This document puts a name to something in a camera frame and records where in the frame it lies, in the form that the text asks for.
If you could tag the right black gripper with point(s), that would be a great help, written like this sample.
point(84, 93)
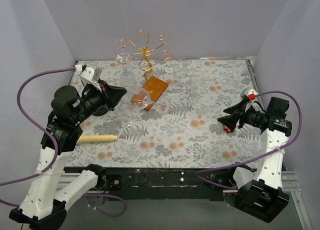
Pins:
point(241, 117)

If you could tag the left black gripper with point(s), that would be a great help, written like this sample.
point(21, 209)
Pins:
point(107, 94)

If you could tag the ribbed clear wine glass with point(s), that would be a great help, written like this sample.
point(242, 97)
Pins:
point(127, 77)

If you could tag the round clear wine glass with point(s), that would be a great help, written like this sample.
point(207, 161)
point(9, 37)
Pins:
point(123, 58)

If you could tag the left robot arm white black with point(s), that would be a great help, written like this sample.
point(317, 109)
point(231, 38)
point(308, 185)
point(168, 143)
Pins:
point(44, 207)

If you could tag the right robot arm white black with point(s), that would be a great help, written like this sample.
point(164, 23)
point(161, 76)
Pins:
point(260, 192)

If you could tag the red owl toy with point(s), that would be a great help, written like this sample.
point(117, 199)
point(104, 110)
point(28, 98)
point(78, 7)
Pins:
point(226, 129)

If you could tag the microphone on black stand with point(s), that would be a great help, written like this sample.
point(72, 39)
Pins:
point(102, 111)

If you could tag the wooden pestle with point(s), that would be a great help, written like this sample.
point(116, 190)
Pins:
point(96, 139)

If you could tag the floral patterned table mat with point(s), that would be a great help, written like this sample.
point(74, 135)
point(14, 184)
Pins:
point(188, 135)

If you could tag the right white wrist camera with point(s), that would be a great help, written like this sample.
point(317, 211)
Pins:
point(249, 95)

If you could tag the gold wire wine glass rack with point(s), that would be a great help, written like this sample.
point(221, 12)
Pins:
point(153, 85)

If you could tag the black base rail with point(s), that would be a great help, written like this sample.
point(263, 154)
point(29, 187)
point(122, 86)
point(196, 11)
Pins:
point(158, 184)

